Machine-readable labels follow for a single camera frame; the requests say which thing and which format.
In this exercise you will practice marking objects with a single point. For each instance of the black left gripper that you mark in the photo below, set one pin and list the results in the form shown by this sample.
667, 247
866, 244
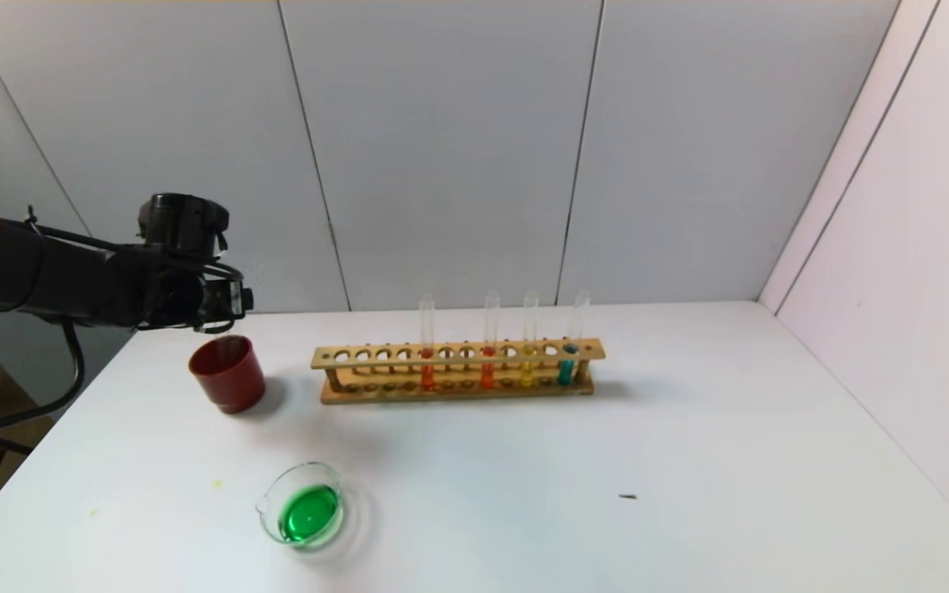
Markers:
236, 300

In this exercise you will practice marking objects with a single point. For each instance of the orange and black left arm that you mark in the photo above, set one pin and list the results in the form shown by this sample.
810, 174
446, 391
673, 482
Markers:
38, 268

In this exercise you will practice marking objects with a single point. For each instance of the orange pigment glass test tube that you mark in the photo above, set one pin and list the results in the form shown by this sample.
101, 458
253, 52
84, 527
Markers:
427, 378
487, 376

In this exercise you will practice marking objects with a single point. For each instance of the wooden test tube rack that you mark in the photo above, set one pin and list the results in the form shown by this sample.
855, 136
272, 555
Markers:
458, 360

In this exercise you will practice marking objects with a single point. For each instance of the yellow pigment glass test tube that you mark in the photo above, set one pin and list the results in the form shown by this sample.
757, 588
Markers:
526, 375

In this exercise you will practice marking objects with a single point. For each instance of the blue pigment glass test tube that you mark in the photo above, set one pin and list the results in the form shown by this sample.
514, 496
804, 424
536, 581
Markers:
565, 372

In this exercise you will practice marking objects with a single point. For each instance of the dark red plastic cup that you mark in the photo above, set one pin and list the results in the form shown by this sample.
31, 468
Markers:
229, 379

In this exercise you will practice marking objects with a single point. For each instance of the clear glass dish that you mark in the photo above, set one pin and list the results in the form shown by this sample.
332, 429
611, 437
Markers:
306, 512

